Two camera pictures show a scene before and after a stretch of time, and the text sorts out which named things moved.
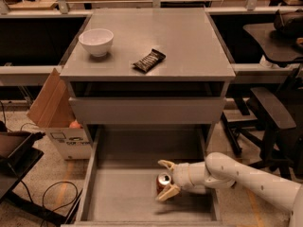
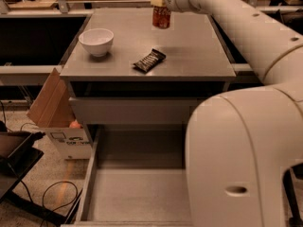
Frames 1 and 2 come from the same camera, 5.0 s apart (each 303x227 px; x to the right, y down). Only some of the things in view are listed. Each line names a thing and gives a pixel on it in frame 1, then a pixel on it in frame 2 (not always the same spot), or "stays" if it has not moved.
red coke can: (163, 182) → (161, 17)
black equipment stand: (17, 156) stays
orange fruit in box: (75, 124) stays
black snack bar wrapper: (150, 61) stays
